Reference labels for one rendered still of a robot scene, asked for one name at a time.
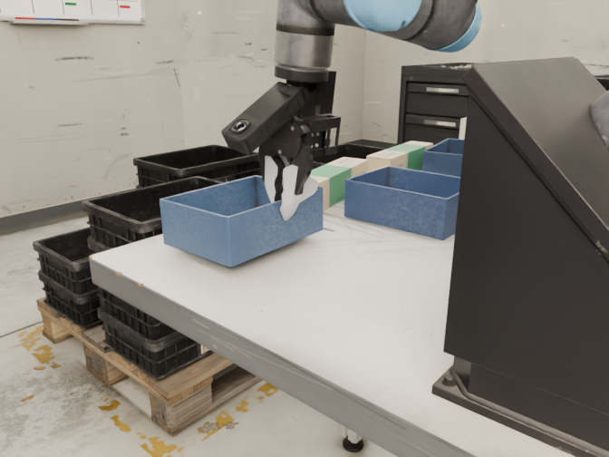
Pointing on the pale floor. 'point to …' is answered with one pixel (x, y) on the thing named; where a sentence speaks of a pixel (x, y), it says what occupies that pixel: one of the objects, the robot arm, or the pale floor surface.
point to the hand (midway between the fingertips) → (279, 211)
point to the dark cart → (431, 102)
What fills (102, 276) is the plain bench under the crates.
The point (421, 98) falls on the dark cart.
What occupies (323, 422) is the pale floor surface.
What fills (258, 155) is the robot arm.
